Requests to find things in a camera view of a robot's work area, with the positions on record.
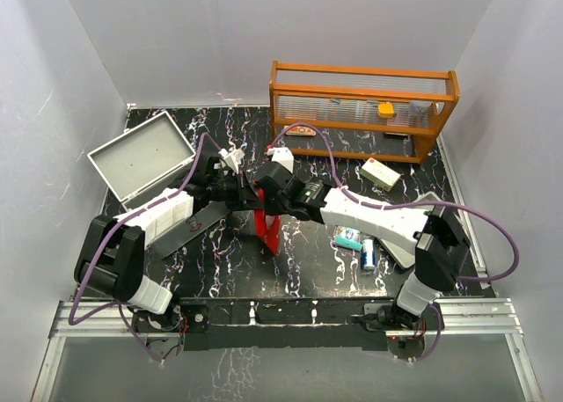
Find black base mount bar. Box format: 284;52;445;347
133;297;443;356

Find purple cable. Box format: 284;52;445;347
69;133;225;363
268;123;521;362

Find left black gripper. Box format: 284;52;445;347
208;170;264;212

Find grey divided tray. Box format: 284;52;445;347
378;191;441;270

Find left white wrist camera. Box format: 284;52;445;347
218;147;245;174

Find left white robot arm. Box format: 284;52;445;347
74;148;258;331

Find white medicine box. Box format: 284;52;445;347
360;157;400;191

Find blue white can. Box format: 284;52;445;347
361;238;377;272

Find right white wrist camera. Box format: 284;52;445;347
266;146;294;173

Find wooden display shelf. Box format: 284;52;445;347
269;62;460;164

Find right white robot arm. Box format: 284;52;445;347
255;161;471;329

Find yellow block on shelf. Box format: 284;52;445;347
377;102;396;119

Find teal white packet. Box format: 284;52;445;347
333;226;362;252

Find wooden toy block strip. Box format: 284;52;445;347
286;126;316;137

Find red first aid pouch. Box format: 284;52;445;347
254;208;281;255

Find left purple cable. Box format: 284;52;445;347
69;133;225;363

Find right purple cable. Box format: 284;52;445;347
268;123;521;362

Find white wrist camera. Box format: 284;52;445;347
218;147;245;174
266;146;294;173

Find grey open case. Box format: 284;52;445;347
86;110;232;260

